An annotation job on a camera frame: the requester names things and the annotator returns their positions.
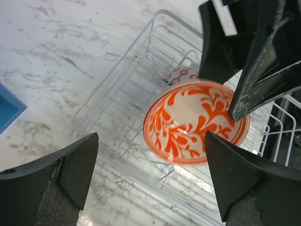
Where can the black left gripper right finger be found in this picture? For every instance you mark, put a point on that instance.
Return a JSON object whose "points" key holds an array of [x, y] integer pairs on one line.
{"points": [[251, 190]]}

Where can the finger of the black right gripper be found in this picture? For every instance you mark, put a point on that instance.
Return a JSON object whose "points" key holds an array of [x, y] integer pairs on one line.
{"points": [[223, 56], [273, 64]]}

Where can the orange floral bowl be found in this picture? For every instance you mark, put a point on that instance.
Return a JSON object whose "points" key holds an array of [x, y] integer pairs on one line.
{"points": [[174, 127]]}

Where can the white wire dish rack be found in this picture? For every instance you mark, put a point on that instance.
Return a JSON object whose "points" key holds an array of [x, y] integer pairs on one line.
{"points": [[161, 193]]}

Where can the blue shelf unit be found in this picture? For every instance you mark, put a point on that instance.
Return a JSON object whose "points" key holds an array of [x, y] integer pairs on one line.
{"points": [[10, 108]]}

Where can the blue triangle pattern bowl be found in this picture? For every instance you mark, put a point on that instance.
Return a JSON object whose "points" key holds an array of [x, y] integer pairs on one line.
{"points": [[179, 74]]}

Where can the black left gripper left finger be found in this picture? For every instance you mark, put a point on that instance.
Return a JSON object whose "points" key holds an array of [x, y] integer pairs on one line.
{"points": [[51, 190]]}

